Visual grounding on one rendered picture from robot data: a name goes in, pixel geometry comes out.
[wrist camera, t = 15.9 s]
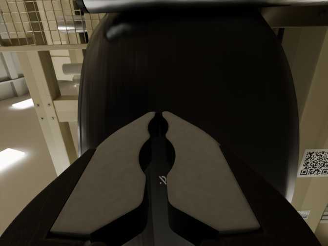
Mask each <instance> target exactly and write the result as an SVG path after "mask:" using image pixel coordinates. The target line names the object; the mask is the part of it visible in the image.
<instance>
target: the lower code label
mask: <svg viewBox="0 0 328 246"><path fill-rule="evenodd" d="M297 177H328V149H305V152H304V155H303V158H302V161H301V164H300V167H299V170H298V173H297Z"/></svg>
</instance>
